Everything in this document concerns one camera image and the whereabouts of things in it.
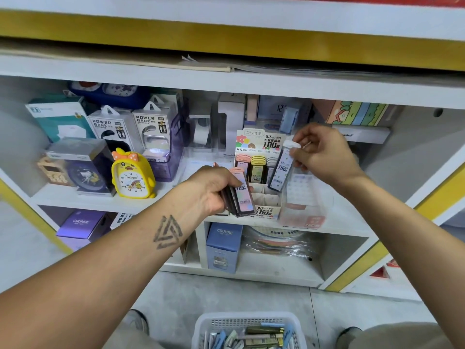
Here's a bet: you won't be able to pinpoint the person's right hand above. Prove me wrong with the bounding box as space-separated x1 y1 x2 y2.
291 123 364 190

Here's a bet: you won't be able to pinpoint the person's left hand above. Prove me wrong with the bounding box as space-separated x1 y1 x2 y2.
174 165 244 219

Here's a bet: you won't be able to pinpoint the white pink striped packets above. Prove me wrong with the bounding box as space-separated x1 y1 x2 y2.
220 167 257 217

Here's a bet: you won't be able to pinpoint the grey white refill packet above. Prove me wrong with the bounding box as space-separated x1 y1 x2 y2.
267 139 301 193

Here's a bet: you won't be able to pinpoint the white shelf with yellow trim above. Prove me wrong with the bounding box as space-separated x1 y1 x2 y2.
0 0 465 302

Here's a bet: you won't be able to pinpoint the white plastic basket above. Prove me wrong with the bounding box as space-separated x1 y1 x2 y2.
191 311 308 349

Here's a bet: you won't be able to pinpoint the pile of lead refill packets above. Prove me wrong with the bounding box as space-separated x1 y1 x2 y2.
205 325 295 349

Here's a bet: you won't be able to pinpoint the person's left forearm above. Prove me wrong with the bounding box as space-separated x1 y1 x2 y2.
0 189 208 349

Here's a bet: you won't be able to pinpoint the person's right forearm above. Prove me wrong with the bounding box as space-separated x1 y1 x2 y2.
338 174 465 349

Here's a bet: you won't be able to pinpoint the white long box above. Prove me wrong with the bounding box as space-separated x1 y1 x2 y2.
330 125 392 144

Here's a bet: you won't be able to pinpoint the purple translucent container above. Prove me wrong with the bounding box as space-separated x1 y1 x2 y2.
141 112 186 183

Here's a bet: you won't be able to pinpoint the pastel sticky notes pack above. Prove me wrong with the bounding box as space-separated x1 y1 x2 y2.
312 100 401 128

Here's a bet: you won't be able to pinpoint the blue small carton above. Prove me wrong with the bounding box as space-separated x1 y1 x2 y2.
205 222 244 275

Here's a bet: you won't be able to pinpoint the grey digital clock box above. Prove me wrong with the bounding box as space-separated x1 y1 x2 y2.
258 95 310 135

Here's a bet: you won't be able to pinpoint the white refill display box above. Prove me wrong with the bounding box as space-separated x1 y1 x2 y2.
234 128 288 219

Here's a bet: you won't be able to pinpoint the tape dispenser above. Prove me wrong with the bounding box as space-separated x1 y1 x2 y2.
187 100 219 151

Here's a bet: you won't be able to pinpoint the yellow alarm clock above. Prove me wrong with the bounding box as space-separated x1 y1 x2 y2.
111 147 157 200

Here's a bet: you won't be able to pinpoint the white tall box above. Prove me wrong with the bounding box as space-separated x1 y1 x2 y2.
218 93 247 156

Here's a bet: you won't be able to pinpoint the white hanging accessory box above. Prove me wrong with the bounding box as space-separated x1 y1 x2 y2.
87 105 142 153
132 100 179 153

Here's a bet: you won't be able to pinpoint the stack of wrapped discs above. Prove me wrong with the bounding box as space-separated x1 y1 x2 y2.
243 227 317 259

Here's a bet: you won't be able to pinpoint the flat cardboard sheets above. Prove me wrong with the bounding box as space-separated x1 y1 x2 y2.
178 54 465 77

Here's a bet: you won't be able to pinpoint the clear boxed dark clock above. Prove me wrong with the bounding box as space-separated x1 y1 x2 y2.
46 138 116 197

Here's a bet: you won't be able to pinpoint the red white flat box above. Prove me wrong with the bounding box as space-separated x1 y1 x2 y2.
371 259 401 281

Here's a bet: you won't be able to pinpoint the purple box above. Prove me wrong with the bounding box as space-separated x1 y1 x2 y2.
56 209 110 252

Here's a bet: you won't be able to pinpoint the grey sneaker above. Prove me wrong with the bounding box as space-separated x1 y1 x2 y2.
124 309 150 335
334 327 363 349

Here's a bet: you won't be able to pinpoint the small tan alarm clock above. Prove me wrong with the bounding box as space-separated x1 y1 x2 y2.
36 156 74 188

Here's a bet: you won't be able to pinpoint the teal white box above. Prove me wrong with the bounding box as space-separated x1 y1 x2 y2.
25 94 95 143

